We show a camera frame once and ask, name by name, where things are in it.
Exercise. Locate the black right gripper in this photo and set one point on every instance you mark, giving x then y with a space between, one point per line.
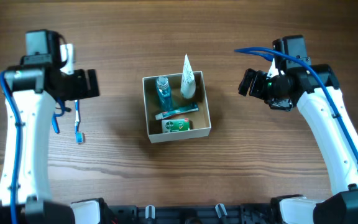
257 86

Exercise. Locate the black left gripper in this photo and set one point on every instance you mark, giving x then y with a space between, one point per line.
81 83

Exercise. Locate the small blue item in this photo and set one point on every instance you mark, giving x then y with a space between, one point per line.
79 137

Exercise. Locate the blue liquid bottle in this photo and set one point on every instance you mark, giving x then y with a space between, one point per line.
164 93

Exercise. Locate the green soap packet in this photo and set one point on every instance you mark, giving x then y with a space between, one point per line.
175 125

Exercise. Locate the white lotion tube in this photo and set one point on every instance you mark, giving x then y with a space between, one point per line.
188 84

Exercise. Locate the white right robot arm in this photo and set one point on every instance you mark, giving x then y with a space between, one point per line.
294 82

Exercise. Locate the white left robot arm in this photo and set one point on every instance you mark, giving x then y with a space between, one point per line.
36 91

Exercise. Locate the white cardboard box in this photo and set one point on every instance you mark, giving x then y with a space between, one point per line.
200 122

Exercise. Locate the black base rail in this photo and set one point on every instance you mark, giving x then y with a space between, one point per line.
179 214

